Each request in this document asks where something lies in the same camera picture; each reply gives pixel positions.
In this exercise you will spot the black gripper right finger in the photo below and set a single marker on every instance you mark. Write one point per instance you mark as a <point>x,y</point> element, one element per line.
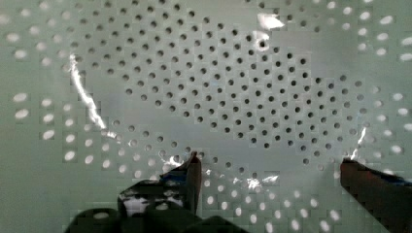
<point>386,197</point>

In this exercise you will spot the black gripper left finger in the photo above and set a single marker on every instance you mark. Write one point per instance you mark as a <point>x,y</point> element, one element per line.
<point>179,187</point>

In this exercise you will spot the mint green oval strainer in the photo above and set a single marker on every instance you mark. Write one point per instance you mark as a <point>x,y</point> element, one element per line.
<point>271,95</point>

